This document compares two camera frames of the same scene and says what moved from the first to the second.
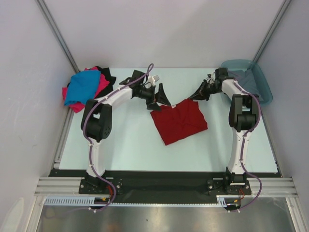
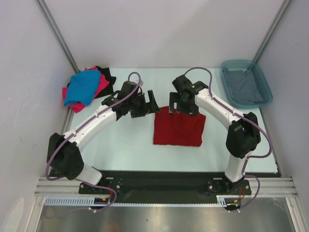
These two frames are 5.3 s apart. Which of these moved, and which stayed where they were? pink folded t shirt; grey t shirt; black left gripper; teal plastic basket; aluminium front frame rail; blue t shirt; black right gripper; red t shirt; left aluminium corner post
Moved: black left gripper; red t shirt; black right gripper
Stayed: blue t shirt; teal plastic basket; aluminium front frame rail; pink folded t shirt; grey t shirt; left aluminium corner post
